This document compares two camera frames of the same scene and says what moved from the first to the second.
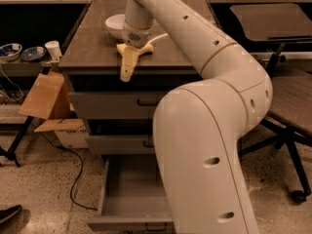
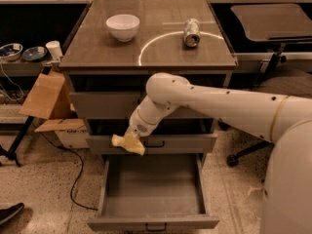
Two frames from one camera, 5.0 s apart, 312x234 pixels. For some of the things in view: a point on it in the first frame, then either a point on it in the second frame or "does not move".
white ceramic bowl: x=115 y=24 does not move
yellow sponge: x=145 y=49 to x=131 y=140
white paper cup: x=54 y=48 does not move
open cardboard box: x=50 y=98 does not move
